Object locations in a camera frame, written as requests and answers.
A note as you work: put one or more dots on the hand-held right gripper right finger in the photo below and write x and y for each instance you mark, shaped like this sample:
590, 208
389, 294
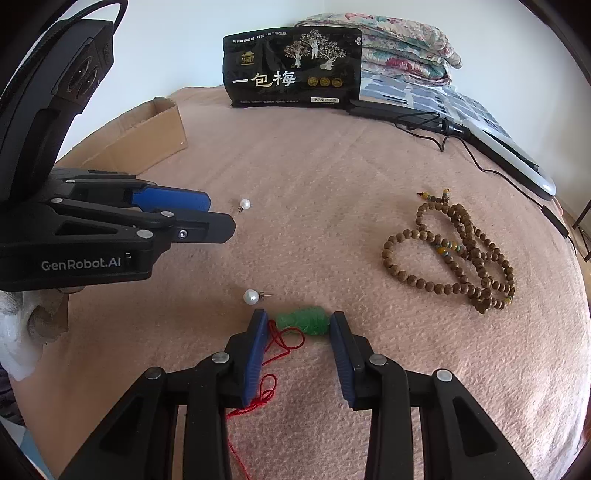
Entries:
340, 360

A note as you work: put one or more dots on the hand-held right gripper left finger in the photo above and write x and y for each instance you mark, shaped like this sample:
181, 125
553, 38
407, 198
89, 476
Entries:
255, 360

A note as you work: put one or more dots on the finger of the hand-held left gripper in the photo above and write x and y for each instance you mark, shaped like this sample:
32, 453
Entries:
175, 198
203, 228

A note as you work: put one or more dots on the pearl stud earring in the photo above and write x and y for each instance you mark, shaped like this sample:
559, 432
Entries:
244, 204
250, 296

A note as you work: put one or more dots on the cardboard box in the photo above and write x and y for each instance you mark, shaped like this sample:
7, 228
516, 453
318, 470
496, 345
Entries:
138, 134

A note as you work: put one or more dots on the person's left hand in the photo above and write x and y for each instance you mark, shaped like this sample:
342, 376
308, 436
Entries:
48, 318

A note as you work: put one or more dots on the dark patterned cloth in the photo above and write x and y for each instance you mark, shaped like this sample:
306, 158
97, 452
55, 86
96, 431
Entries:
9, 397

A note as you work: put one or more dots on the black snack bag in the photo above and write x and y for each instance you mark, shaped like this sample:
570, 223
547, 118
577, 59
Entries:
277, 69

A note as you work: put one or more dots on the black folded tripod stand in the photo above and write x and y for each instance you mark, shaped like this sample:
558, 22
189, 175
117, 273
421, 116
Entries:
392, 110

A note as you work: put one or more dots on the grey patterned bed sheet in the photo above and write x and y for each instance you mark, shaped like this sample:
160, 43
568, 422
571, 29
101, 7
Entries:
415, 97

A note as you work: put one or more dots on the folded floral quilt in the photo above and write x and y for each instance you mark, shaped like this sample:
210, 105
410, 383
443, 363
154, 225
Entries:
406, 46

